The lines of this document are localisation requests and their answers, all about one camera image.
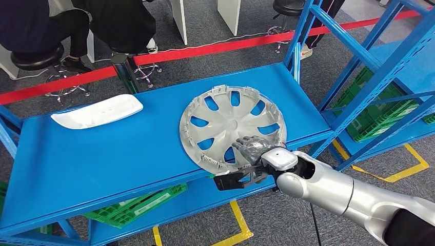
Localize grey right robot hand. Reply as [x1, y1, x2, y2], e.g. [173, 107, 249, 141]
[232, 135, 280, 168]

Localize blue metal shelf rack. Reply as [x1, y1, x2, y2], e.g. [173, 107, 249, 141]
[319, 35, 435, 172]
[0, 0, 435, 246]

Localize red barrier belt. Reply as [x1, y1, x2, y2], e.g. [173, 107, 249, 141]
[0, 8, 422, 106]

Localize white desk panel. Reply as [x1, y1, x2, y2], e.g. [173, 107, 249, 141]
[86, 30, 96, 64]
[169, 0, 188, 46]
[0, 44, 20, 80]
[217, 0, 242, 37]

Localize chrome barrier post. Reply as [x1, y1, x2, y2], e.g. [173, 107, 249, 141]
[110, 53, 141, 95]

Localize yellow floor tape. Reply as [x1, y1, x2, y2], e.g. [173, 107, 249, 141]
[152, 200, 254, 246]
[331, 139, 430, 184]

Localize silver wheel hubcap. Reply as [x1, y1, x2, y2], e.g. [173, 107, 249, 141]
[179, 85, 288, 174]

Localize black wrist bracket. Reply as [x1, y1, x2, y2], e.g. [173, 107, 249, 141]
[213, 162, 278, 192]

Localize person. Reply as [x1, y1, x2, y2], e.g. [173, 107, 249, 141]
[71, 0, 159, 55]
[299, 0, 337, 61]
[0, 0, 92, 74]

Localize black round stool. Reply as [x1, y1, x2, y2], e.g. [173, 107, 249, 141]
[10, 43, 92, 104]
[266, 0, 307, 54]
[132, 63, 163, 90]

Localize long white plastic part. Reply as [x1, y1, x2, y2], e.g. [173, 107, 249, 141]
[50, 94, 144, 130]

